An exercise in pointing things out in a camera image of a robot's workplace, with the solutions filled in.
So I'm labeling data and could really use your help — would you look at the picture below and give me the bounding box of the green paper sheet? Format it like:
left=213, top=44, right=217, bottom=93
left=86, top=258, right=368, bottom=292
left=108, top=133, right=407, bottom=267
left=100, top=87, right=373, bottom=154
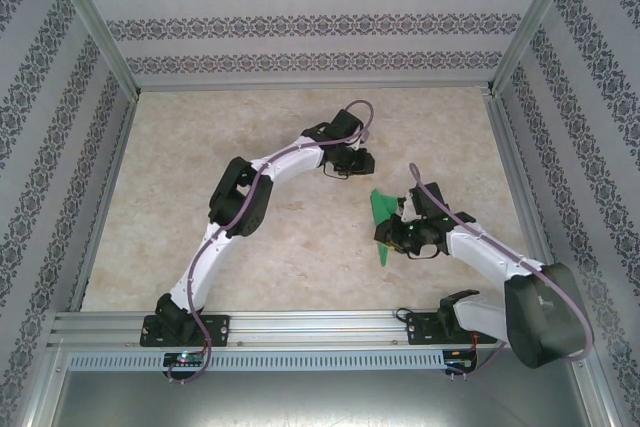
left=368, top=188, right=409, bottom=268

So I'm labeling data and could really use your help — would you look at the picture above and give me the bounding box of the grey metal sheet panel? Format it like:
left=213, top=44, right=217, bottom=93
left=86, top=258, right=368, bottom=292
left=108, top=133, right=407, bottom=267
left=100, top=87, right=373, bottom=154
left=22, top=346, right=619, bottom=427

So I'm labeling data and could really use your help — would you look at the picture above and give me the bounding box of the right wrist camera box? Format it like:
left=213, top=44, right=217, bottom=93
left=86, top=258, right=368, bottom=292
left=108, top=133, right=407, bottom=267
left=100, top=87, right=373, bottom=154
left=397, top=194, right=419, bottom=222

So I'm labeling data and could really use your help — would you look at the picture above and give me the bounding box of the aluminium back rail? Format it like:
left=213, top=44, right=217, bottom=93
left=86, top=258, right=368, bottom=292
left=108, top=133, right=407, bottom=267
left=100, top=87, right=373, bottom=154
left=133, top=79, right=494, bottom=94

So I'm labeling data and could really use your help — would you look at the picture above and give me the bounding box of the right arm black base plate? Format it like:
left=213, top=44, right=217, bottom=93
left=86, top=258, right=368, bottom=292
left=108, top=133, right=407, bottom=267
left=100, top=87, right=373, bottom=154
left=405, top=310, right=500, bottom=347

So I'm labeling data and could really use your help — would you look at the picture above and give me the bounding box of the aluminium mounting rail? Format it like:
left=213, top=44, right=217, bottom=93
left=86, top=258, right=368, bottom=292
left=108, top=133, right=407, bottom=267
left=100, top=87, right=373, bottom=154
left=47, top=310, right=595, bottom=349

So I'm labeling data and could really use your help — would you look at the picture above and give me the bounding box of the slotted grey cable duct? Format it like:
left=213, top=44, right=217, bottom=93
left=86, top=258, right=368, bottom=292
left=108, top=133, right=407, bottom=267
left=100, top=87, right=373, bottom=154
left=66, top=350, right=447, bottom=373

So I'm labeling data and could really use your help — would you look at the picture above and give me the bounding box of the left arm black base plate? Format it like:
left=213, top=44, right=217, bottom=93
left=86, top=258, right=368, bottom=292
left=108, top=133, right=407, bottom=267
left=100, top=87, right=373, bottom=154
left=139, top=314, right=233, bottom=348

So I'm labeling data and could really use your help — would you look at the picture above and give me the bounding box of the aluminium frame post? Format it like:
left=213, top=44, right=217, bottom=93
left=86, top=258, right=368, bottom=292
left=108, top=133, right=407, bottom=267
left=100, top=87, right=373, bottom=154
left=481, top=0, right=585, bottom=97
left=41, top=0, right=142, bottom=101

